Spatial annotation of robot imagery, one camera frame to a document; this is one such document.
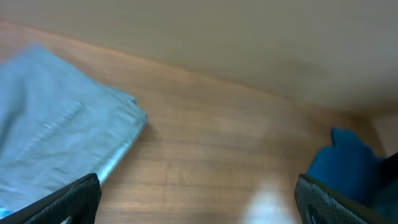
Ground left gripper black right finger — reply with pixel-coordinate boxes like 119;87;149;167
294;174;393;224

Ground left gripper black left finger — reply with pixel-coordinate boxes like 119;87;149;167
1;173;102;224

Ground blue polo shirt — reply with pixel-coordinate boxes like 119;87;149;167
306;128;397;223

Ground folded grey shorts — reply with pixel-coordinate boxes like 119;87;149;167
1;45;147;217

